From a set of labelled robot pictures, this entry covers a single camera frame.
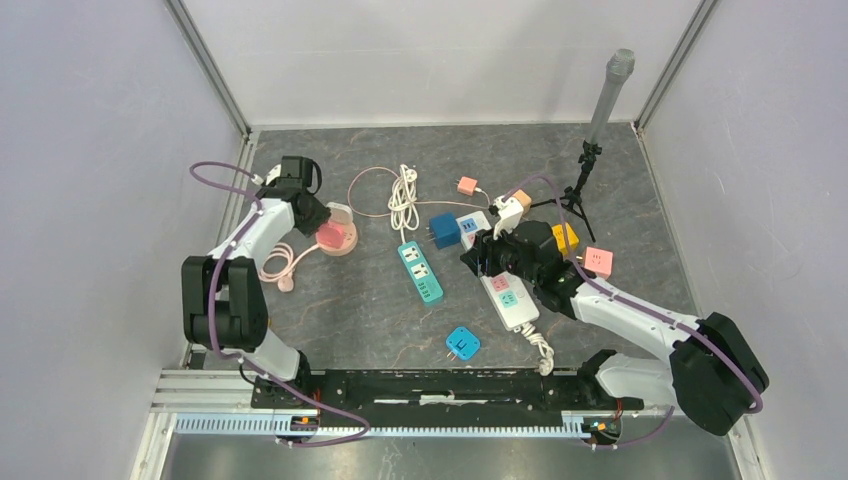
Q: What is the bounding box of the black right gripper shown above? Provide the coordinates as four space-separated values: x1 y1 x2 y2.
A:
459 219 540 286

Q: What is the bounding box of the white adapter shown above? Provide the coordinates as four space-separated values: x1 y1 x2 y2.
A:
326 202 354 225

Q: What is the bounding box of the yellow cube socket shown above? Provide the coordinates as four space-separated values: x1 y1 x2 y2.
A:
551 222 580 257

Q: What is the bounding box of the pink round charging base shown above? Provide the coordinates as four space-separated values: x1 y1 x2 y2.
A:
315 221 358 257

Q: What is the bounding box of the beige dragon cube socket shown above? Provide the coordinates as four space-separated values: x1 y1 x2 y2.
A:
511 189 532 214

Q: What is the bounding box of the pink cube socket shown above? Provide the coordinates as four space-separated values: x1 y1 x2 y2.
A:
583 247 614 279

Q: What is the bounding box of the dark blue cube socket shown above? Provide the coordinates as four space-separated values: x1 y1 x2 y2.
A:
428 212 461 249

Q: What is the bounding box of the peach USB charger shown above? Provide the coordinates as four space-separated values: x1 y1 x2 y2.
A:
456 176 478 196

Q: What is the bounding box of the teal power strip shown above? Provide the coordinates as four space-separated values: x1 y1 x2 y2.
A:
397 241 444 306

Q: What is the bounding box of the light blue adapter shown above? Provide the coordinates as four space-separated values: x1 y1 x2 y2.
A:
445 326 481 361

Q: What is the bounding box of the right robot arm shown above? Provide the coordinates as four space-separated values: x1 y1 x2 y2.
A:
460 221 769 436

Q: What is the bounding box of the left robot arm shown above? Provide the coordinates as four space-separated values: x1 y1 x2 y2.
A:
181 156 331 408

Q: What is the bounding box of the white power strip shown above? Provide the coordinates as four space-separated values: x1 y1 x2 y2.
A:
456 210 540 333

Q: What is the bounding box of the black tripod stand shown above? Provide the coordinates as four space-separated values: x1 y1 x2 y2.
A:
530 141 602 242

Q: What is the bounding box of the grey microphone tube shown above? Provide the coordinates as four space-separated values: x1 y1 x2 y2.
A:
585 48 635 145

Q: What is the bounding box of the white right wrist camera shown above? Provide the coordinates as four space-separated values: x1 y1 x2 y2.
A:
492 196 524 240

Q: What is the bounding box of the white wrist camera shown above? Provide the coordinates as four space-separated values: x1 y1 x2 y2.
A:
251 164 282 186
492 196 524 240

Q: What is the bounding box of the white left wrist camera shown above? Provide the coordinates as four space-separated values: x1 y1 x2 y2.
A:
251 164 282 186

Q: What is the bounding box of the pink base power cord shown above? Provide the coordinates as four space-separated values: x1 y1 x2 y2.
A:
258 241 321 294

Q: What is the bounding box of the white coiled power cord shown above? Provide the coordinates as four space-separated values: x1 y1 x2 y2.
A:
386 163 421 245

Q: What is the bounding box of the white strip cord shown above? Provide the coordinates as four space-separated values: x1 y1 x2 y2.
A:
519 322 556 378

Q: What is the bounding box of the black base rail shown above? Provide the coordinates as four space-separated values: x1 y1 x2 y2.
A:
294 368 644 429

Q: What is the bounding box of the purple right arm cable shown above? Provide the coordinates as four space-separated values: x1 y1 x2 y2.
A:
496 174 764 452

